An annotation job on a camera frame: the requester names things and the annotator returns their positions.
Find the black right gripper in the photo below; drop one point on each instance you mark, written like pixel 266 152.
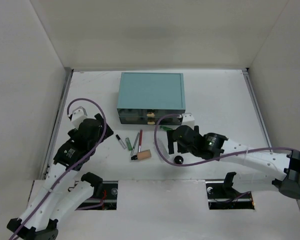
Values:
pixel 171 144

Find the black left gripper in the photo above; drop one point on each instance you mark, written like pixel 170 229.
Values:
pixel 101 124

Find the green small tube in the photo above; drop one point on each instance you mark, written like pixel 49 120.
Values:
pixel 165 128

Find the clear mascara tube black cap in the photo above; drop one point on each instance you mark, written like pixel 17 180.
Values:
pixel 120 141

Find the beige foundation bottle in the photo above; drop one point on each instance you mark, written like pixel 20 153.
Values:
pixel 143 155

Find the red makeup pencil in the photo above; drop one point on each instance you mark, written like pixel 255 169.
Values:
pixel 140 140

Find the grey makeup pencil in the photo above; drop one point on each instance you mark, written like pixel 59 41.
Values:
pixel 135 144

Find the green lip balm tube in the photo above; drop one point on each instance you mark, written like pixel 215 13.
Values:
pixel 128 143

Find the teal drawer box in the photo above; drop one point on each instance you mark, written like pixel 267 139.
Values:
pixel 151 90

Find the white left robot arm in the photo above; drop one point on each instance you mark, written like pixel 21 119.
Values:
pixel 54 202

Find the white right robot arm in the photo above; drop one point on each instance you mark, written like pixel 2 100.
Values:
pixel 274 171

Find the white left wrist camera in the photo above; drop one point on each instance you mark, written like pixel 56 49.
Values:
pixel 78 116

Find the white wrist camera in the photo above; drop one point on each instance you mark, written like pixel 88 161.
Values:
pixel 188 120
pixel 78 116

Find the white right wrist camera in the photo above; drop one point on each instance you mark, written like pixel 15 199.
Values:
pixel 188 120

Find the left aluminium table rail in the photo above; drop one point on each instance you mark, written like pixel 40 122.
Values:
pixel 61 106

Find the aluminium table rail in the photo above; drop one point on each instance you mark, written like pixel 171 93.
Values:
pixel 61 106
pixel 253 97

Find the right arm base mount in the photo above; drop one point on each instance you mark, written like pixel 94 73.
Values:
pixel 220 198

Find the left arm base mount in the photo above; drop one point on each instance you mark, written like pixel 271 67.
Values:
pixel 105 200

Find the right aluminium table rail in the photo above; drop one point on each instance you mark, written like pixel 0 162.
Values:
pixel 253 97

